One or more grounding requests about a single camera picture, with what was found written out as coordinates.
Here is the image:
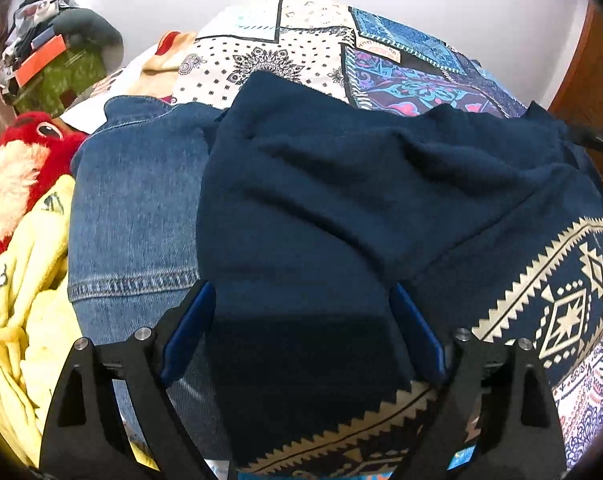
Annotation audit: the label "navy patterned hoodie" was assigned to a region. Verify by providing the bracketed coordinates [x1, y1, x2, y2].
[195, 69, 603, 478]

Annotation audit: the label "yellow garment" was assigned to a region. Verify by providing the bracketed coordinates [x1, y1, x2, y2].
[0, 174, 81, 467]

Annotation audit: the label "blue denim jeans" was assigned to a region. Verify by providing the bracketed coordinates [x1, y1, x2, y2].
[68, 96, 221, 344]

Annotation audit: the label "red plush toy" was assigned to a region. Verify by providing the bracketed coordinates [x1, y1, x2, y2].
[0, 112, 88, 255]

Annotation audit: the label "wooden door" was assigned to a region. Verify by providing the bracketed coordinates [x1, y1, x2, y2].
[550, 2, 603, 178]

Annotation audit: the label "white pillow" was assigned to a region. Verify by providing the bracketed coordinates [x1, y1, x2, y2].
[59, 44, 157, 134]

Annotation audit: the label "blue patchwork bedspread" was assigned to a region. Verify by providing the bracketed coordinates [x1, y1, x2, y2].
[170, 0, 603, 468]

